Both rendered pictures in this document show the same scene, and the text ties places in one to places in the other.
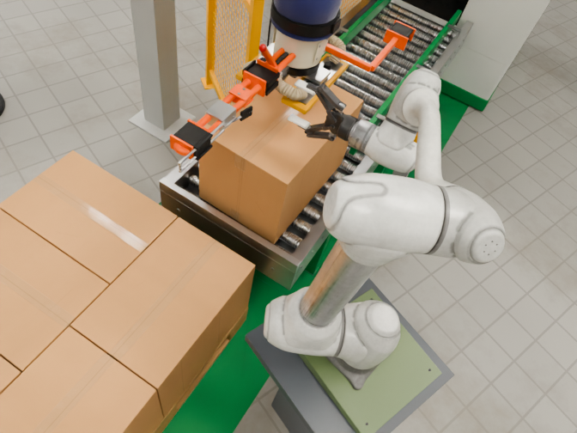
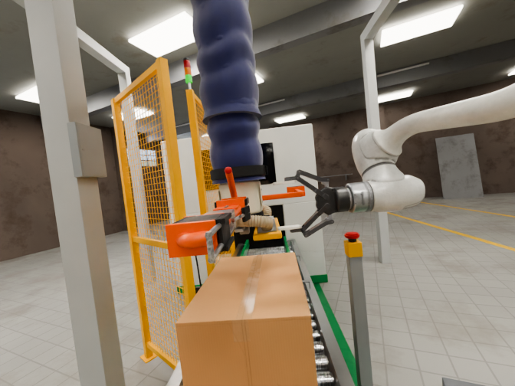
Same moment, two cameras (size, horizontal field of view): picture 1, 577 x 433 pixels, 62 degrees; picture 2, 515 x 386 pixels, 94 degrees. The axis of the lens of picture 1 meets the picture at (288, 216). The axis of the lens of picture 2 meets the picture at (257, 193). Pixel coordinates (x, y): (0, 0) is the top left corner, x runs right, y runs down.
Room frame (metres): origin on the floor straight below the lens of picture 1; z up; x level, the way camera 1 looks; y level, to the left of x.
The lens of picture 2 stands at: (0.50, 0.33, 1.34)
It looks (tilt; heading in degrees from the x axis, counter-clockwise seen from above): 3 degrees down; 343
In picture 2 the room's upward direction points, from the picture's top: 6 degrees counter-clockwise
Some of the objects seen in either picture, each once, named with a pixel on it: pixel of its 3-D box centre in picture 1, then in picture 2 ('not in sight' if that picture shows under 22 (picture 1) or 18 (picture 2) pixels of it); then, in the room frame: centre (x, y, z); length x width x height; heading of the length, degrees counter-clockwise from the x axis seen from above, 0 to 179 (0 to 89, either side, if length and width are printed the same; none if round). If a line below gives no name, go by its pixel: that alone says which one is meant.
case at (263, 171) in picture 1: (280, 149); (257, 324); (1.45, 0.11, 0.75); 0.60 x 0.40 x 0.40; 159
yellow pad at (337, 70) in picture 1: (317, 78); (267, 224); (1.43, 0.02, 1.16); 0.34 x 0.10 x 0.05; 161
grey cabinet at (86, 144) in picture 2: not in sight; (88, 152); (2.13, 0.84, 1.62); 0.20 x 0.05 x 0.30; 160
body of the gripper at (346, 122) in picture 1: (340, 124); (331, 200); (1.12, -0.08, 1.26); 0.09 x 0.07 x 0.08; 71
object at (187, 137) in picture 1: (190, 139); (199, 233); (0.90, 0.31, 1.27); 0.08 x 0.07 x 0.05; 161
